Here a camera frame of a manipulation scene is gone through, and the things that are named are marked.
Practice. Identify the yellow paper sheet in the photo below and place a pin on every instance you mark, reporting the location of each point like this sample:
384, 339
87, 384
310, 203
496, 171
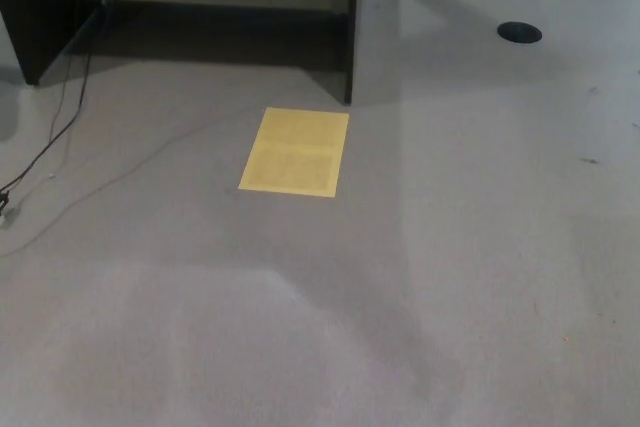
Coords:
295, 152

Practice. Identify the dark wooden desk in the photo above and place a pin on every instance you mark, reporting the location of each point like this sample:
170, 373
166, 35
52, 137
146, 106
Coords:
359, 32

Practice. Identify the black round floor cap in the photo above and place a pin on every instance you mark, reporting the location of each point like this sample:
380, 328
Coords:
519, 31

